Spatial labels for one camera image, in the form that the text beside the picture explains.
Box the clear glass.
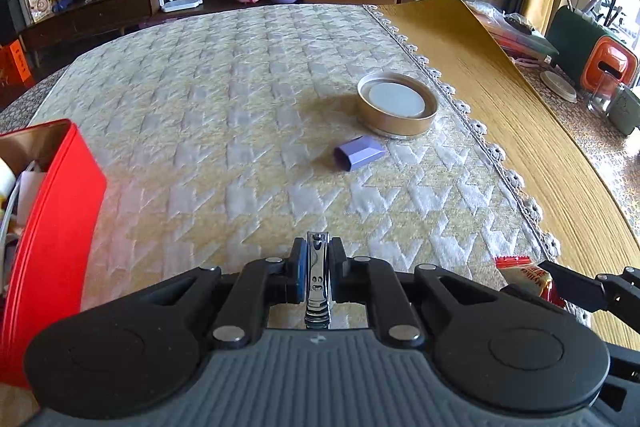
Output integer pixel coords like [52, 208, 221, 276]
[586, 72, 626, 115]

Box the orange container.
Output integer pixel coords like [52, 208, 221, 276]
[580, 36, 640, 92]

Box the round gold lid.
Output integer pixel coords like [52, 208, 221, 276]
[356, 74, 440, 138]

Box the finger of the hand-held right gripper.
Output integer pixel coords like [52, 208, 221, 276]
[537, 259, 640, 314]

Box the red snack packet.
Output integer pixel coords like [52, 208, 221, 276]
[494, 255, 568, 308]

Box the dark green container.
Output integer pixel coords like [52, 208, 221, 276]
[545, 5, 618, 72]

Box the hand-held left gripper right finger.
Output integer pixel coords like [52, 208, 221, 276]
[327, 238, 493, 343]

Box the green mug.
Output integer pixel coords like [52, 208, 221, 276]
[607, 84, 640, 136]

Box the beige patterned table cover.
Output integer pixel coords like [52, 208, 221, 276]
[0, 64, 640, 228]

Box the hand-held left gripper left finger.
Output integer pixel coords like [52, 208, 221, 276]
[145, 238, 308, 350]

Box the red tin box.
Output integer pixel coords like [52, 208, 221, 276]
[0, 119, 108, 390]

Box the small purple box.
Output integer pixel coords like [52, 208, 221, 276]
[334, 136, 389, 171]

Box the white and yellow bottle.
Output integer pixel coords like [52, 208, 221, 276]
[0, 157, 17, 210]

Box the metal nail clipper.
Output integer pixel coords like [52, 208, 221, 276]
[304, 231, 332, 329]

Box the stack of books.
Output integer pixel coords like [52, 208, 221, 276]
[465, 0, 560, 65]

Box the white round coaster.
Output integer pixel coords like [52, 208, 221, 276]
[539, 69, 577, 102]

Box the pink rectangular block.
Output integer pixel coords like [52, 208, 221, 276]
[15, 171, 49, 230]

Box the orange gift bag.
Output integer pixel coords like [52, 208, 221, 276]
[0, 39, 35, 92]

